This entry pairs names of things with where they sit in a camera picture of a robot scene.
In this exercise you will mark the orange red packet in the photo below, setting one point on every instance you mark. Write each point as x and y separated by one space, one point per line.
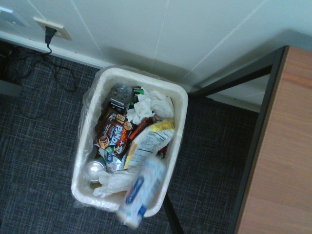
140 128

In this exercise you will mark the cream wall outlet plate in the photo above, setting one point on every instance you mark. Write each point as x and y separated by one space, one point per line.
61 32

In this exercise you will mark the clear empty plastic bottle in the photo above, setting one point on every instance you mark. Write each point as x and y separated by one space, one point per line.
120 93

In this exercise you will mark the crumpled white plastic wrap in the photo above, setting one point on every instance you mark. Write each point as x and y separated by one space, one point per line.
114 182

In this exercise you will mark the white yellow snack bag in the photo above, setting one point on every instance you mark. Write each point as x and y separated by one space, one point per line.
146 143

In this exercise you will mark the silver can in trash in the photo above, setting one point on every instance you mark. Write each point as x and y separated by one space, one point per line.
93 169

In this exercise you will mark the clear plastic bin liner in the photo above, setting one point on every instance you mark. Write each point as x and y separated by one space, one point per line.
85 107

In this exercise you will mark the green black wrapper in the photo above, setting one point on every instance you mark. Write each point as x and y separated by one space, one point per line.
137 93

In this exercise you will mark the brown panda biscuit bag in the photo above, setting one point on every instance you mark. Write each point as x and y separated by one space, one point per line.
114 136

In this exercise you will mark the cream plastic trash bin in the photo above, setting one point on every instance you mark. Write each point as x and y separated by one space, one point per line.
181 114

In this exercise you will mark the crumpled white tissue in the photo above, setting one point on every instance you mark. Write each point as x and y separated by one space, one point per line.
158 104

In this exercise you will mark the wooden table black frame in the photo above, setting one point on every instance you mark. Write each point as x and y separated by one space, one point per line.
287 146

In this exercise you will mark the silver blue drink can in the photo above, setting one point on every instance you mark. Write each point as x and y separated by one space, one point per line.
143 190

